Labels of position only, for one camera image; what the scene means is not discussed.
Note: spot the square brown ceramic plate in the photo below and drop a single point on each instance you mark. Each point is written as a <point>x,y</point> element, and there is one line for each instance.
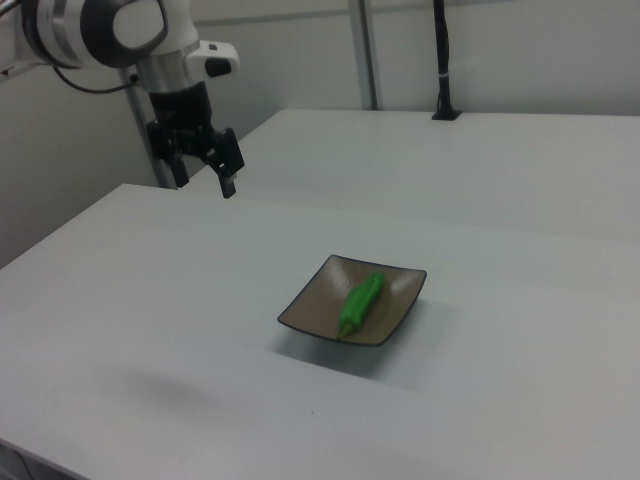
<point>320,300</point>

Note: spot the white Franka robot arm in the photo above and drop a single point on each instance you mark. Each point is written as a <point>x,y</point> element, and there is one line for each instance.
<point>100,30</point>

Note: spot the grey metal wall post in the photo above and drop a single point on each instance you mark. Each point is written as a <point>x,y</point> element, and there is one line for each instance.
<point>363,50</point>

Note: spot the green chili pepper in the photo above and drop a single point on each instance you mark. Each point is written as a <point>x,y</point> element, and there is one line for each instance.
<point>360,302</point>

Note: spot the aluminium frame post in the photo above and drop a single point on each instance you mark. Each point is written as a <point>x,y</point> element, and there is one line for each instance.
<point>142,110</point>

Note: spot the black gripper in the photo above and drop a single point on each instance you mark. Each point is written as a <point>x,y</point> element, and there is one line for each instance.
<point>182,117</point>

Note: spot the black pole with base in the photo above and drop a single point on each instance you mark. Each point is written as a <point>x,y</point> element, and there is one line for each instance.
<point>443,60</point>

